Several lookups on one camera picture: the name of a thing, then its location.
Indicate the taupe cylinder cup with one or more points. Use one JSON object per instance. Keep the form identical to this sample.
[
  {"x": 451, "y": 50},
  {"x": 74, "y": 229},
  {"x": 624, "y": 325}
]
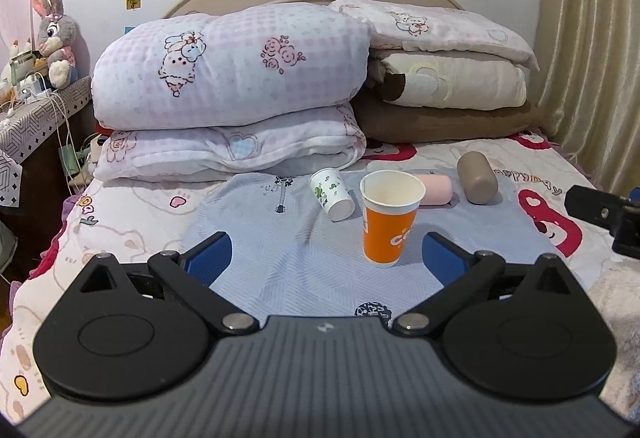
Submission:
[{"x": 477, "y": 178}]

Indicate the bedside table with patterned cloth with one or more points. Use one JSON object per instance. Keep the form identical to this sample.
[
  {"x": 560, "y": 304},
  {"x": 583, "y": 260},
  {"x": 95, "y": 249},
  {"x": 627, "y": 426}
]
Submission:
[{"x": 33, "y": 181}]

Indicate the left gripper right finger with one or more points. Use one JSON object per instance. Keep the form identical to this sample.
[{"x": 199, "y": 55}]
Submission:
[{"x": 516, "y": 331}]

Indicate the pink cylinder cup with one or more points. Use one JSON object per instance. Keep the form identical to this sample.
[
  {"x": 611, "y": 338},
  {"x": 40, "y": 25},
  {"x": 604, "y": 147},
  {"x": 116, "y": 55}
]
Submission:
[{"x": 438, "y": 189}]

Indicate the orange paper cup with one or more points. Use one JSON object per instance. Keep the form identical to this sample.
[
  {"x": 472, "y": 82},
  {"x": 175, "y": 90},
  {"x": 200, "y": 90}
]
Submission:
[{"x": 390, "y": 201}]

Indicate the cream brown folded blanket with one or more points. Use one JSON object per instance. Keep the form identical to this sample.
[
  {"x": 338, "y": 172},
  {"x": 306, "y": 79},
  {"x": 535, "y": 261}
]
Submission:
[{"x": 428, "y": 97}]

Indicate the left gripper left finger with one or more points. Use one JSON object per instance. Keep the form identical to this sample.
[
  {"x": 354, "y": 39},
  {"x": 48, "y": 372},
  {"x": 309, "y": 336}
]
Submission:
[{"x": 137, "y": 330}]

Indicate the grey striped cloth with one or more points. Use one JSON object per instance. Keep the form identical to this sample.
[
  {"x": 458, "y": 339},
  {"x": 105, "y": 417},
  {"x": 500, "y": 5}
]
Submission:
[{"x": 289, "y": 259}]

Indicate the cartoon print bed sheet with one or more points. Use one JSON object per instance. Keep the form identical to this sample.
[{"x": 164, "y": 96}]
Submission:
[{"x": 135, "y": 219}]

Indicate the grey rabbit plush toy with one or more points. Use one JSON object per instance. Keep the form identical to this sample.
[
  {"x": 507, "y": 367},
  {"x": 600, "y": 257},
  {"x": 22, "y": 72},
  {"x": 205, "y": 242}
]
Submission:
[{"x": 55, "y": 38}]

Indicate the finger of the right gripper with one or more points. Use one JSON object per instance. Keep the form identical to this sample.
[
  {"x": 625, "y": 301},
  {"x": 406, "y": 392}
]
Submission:
[{"x": 595, "y": 207}]

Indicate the beige pleated curtain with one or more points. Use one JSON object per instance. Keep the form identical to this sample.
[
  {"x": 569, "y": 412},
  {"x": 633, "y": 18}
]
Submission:
[{"x": 587, "y": 87}]

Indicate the white floral paper cup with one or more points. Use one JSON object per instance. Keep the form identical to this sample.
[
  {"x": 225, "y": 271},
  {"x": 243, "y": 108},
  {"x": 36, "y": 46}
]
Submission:
[{"x": 329, "y": 188}]

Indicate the pink checked folded quilt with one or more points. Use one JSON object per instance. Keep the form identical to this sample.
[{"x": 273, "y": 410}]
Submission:
[{"x": 201, "y": 98}]

